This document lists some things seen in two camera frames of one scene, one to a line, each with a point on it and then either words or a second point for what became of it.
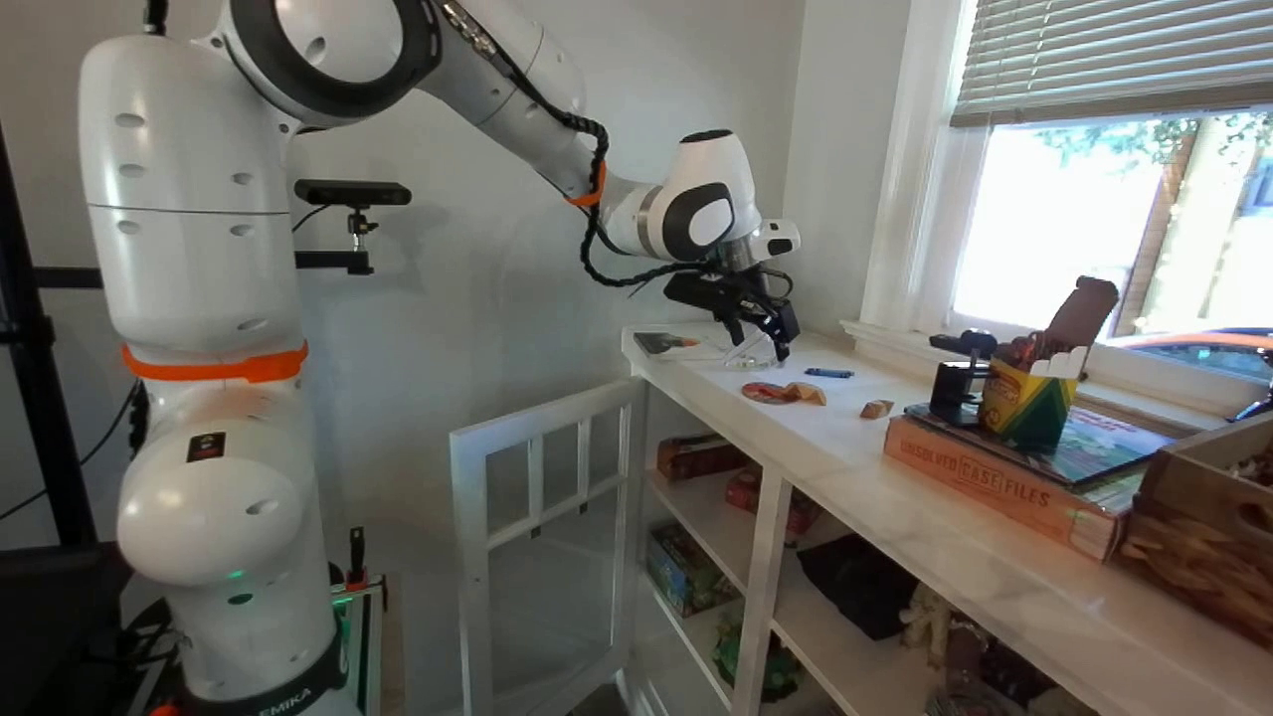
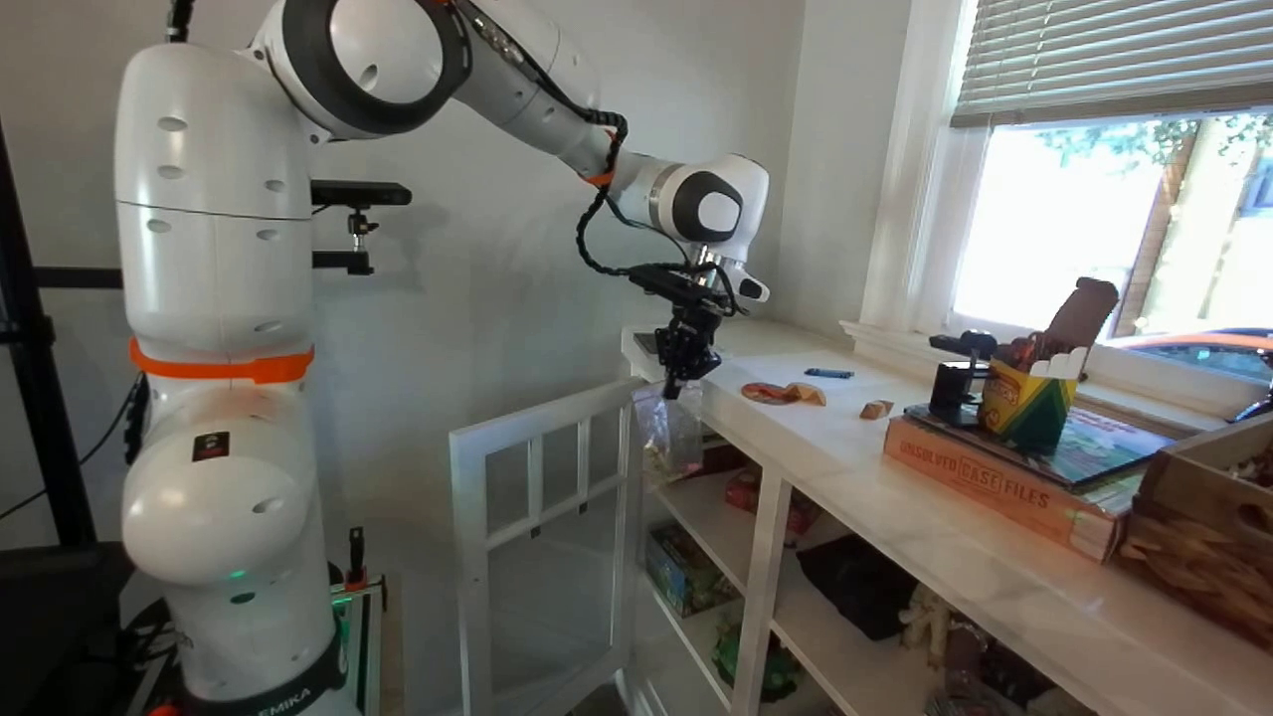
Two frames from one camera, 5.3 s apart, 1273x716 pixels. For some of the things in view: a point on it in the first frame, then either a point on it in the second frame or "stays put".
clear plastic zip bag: x=753 y=357 -> x=655 y=420
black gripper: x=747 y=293 -> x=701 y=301
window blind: x=1047 y=61 stays put
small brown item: x=876 y=406 stays put
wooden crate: x=1197 y=528 stays put
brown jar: x=1029 y=406 stays put
